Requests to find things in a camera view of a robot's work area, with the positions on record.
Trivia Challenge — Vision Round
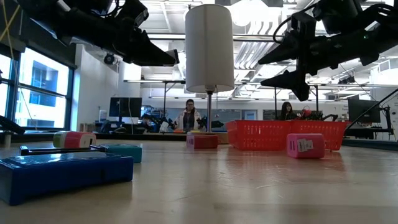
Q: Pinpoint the large dark framed window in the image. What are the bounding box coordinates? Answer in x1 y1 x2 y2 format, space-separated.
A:
0 46 75 131

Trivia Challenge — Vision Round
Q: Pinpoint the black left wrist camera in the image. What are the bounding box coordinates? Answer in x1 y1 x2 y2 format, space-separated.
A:
119 0 150 29

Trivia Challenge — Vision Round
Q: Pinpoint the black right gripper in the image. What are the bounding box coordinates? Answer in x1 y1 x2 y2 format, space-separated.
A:
257 12 343 102

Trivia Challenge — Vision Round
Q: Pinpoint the white shade wooden base lamp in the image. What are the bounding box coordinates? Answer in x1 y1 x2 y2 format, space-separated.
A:
185 3 236 144

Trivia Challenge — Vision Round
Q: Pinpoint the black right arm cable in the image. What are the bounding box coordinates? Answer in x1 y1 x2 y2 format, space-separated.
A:
343 88 398 132

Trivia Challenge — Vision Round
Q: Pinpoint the red black background robot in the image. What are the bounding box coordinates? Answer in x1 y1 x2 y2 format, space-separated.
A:
297 108 339 122

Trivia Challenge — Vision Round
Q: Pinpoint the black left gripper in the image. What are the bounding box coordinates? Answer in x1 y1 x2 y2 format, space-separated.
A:
113 26 178 67

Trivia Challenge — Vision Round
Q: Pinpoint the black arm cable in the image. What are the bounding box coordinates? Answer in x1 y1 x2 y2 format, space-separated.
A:
343 88 398 132
0 115 26 135

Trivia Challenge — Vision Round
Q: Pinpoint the black computer monitor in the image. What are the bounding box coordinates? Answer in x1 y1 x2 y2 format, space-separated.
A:
108 96 143 118
347 98 382 124

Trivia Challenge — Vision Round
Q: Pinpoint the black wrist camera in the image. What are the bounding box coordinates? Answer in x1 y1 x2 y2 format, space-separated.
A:
119 0 150 29
312 0 364 35

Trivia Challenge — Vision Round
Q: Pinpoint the teal plastic box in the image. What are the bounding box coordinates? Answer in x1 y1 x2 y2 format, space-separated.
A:
104 143 143 164

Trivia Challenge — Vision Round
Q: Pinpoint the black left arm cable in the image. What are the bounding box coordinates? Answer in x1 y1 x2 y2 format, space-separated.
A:
0 115 26 135

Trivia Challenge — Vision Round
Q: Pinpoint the pink cube charger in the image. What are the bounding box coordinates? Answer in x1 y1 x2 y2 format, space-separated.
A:
286 133 326 159

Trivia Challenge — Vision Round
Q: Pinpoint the dark blue plastic box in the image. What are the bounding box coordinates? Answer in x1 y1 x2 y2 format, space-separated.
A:
0 151 135 207

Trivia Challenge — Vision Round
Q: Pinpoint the red plastic basket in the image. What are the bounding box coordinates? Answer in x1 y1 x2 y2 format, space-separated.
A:
289 120 349 152
225 119 293 152

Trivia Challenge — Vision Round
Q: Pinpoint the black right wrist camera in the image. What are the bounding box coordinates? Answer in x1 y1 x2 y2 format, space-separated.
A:
312 0 364 35

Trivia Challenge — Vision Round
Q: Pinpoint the black aluminium table frame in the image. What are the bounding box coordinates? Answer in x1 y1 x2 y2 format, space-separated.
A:
0 130 398 152

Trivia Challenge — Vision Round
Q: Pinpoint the red charger box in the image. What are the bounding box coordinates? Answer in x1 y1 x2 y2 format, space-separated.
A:
186 133 219 150

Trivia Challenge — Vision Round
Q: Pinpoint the person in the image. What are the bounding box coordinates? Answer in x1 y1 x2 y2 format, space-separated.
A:
279 101 297 121
175 98 203 132

